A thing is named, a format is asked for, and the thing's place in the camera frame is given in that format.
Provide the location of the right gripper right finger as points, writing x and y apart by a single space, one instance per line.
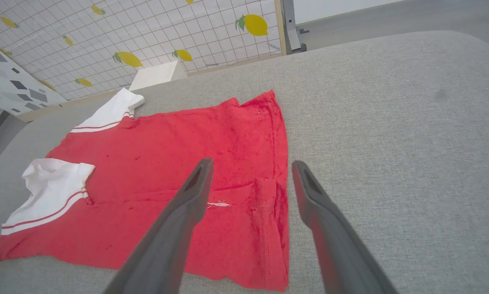
334 245

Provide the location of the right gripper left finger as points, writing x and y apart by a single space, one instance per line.
175 237

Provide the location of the red shirt white sleeves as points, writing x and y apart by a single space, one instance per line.
167 151

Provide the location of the grey fabric sofa cushion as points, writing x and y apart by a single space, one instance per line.
391 143

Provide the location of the white box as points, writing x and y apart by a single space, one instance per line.
156 75

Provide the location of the lemon print partition screen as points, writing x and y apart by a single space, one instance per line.
154 28

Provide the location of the grey metal stand leg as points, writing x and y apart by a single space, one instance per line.
291 28

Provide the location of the white panel grey shapes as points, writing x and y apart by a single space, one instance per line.
12 87

